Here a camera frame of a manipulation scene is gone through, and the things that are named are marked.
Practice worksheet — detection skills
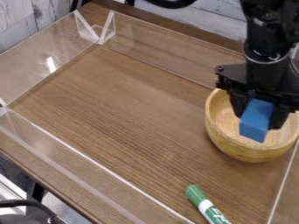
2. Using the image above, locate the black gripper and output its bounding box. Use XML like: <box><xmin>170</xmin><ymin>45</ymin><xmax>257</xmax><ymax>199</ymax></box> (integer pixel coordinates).
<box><xmin>215</xmin><ymin>58</ymin><xmax>299</xmax><ymax>130</ymax></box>

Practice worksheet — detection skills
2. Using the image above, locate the green dry erase marker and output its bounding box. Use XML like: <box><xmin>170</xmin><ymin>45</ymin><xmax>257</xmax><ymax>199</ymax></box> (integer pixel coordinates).
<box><xmin>186</xmin><ymin>185</ymin><xmax>233</xmax><ymax>224</ymax></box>

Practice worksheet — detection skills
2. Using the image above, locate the black table leg frame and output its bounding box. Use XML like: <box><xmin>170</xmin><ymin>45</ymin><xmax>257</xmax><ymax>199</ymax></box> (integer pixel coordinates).
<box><xmin>0</xmin><ymin>154</ymin><xmax>71</xmax><ymax>224</ymax></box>

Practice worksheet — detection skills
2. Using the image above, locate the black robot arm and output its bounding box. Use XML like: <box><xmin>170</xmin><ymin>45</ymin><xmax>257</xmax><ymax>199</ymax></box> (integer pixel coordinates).
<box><xmin>215</xmin><ymin>0</ymin><xmax>299</xmax><ymax>130</ymax></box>

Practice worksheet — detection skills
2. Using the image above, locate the clear acrylic tray wall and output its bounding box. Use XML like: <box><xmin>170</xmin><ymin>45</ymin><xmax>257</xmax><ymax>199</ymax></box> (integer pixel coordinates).
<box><xmin>0</xmin><ymin>8</ymin><xmax>299</xmax><ymax>224</ymax></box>

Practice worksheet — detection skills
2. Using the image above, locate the blue rectangular block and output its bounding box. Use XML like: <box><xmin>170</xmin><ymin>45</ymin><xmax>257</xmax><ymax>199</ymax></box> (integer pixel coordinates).
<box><xmin>239</xmin><ymin>99</ymin><xmax>275</xmax><ymax>143</ymax></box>

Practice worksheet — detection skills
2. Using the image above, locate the black cable under table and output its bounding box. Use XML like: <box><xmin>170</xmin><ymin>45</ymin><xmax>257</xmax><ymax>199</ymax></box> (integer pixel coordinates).
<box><xmin>0</xmin><ymin>199</ymin><xmax>59</xmax><ymax>224</ymax></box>

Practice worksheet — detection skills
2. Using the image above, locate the brown wooden bowl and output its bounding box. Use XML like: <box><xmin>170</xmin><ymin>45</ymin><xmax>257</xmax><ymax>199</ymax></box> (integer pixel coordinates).
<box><xmin>205</xmin><ymin>88</ymin><xmax>299</xmax><ymax>163</ymax></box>

